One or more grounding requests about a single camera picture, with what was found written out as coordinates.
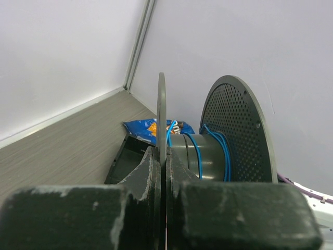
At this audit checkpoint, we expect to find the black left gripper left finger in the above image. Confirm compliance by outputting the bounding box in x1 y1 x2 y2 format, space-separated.
1 147 162 249

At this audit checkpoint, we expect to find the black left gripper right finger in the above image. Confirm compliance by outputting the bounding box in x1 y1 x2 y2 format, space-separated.
166 149 323 249

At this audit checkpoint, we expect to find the blue cable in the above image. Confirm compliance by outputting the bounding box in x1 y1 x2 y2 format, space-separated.
165 123 233 182

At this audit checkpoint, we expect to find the grey perforated cable spool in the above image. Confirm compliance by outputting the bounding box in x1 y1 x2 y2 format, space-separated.
156 73 278 183

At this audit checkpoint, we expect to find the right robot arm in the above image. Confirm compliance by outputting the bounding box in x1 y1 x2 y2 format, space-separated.
291 182 332 232

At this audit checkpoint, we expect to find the black compartment tray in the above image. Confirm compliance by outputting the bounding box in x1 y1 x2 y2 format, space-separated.
104 133 151 184

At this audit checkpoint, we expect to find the blue Doritos chip bag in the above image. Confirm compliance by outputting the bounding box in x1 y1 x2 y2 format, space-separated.
123 118 195 146

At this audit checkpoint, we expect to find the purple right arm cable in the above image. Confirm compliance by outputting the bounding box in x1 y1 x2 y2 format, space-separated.
276 171 333 205

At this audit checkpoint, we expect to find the aluminium frame post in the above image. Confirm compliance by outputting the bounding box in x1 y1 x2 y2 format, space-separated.
123 0 156 91

